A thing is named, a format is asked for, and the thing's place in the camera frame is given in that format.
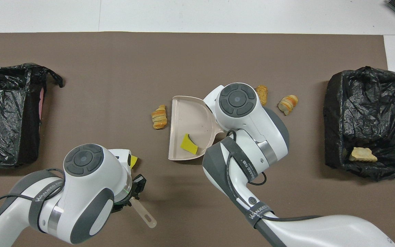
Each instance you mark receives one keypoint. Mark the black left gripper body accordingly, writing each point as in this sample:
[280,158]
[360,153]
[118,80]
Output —
[134,195]

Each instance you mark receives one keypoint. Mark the beige hand brush black bristles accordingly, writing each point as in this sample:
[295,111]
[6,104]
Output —
[146,216]

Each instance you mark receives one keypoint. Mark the large yellow sponge piece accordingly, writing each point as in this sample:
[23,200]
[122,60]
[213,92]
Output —
[134,161]

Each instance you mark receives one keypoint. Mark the small yellow sponge piece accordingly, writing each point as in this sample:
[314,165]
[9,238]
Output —
[189,145]

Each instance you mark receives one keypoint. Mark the striped croissant bread piece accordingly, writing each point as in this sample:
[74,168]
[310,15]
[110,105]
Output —
[287,104]
[159,117]

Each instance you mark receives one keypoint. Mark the beige plastic dustpan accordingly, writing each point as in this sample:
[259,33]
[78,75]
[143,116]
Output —
[190,116]

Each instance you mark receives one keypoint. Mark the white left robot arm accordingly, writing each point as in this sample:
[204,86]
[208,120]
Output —
[84,192]

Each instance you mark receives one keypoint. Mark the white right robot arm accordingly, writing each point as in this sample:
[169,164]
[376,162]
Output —
[249,116]

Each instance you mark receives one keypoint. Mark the trash bin black bag lined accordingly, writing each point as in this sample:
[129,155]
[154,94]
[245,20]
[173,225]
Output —
[372,103]

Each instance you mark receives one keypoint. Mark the brown paper table mat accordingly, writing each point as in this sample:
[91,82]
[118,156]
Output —
[115,68]

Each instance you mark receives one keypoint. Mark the pale flat bread piece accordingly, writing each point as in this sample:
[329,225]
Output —
[363,155]

